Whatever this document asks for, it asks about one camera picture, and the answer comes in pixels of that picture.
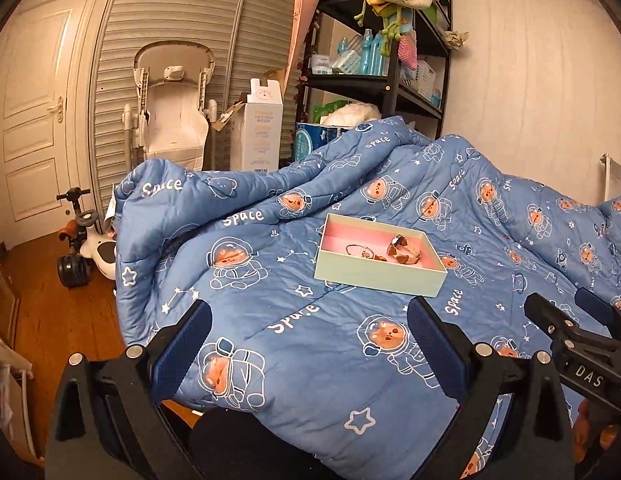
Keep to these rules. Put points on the tall white carton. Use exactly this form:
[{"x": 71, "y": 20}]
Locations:
[{"x": 260, "y": 130}]

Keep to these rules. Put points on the blue printed blanket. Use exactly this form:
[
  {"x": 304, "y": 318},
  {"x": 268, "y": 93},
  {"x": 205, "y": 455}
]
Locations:
[{"x": 310, "y": 360}]

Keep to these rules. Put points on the torn cardboard piece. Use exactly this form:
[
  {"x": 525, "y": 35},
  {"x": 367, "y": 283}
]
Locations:
[{"x": 229, "y": 117}]

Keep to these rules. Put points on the blue plastic bottles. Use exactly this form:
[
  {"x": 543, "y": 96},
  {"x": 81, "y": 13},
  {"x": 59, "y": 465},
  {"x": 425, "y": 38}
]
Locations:
[{"x": 373, "y": 55}]

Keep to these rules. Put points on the white panelled door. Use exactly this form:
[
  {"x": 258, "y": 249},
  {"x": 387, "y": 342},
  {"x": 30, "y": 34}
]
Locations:
[{"x": 35, "y": 125}]

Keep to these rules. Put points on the pink knitted cloth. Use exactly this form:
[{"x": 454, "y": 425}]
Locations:
[{"x": 408, "y": 50}]

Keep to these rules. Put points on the white baby high chair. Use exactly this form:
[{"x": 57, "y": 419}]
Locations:
[{"x": 173, "y": 120}]

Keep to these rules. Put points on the rose gold wristwatch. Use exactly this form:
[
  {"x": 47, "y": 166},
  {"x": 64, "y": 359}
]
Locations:
[{"x": 403, "y": 247}]

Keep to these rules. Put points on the children's ride-on toy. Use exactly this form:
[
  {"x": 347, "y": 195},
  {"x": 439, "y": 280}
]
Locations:
[{"x": 88, "y": 250}]

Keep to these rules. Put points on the green knitted toy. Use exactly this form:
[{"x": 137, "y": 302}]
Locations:
[{"x": 390, "y": 27}]

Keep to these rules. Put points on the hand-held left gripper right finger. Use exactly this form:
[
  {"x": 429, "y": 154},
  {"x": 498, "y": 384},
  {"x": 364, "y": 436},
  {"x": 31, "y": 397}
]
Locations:
[{"x": 435, "y": 345}]

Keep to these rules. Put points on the blue tissue pack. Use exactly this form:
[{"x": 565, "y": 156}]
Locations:
[{"x": 315, "y": 137}]

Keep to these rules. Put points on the grey louvered closet door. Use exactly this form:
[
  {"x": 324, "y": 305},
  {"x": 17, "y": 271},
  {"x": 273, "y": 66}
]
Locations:
[{"x": 190, "y": 20}]

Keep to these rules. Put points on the pink paper sheet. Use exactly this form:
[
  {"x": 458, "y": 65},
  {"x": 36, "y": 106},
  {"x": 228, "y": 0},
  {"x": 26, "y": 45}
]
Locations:
[{"x": 303, "y": 15}]

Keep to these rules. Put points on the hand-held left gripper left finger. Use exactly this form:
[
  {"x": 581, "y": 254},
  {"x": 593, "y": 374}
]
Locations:
[{"x": 183, "y": 345}]

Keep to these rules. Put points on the crumpled paper decoration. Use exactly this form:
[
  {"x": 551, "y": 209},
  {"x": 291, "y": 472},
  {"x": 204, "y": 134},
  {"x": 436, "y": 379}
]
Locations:
[{"x": 455, "y": 39}]

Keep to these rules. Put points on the person's right hand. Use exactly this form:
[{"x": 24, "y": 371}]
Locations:
[{"x": 595, "y": 435}]

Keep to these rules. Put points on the pale green jewelry box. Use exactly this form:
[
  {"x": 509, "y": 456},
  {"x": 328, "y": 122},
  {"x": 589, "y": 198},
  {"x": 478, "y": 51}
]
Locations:
[{"x": 375, "y": 277}]

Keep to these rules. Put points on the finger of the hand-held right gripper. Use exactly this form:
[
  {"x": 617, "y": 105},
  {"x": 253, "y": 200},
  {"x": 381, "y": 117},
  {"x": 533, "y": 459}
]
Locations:
[
  {"x": 598, "y": 307},
  {"x": 555, "y": 325}
]

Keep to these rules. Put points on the thin gold bangle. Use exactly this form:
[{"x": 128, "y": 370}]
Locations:
[{"x": 358, "y": 250}]

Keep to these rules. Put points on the black metal shelf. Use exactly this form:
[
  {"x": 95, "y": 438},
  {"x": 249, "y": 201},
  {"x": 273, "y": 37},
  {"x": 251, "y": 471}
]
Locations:
[{"x": 390, "y": 90}]

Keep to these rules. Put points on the white storage baskets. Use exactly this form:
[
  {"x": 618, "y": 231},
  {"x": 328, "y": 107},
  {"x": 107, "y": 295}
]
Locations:
[{"x": 423, "y": 82}]

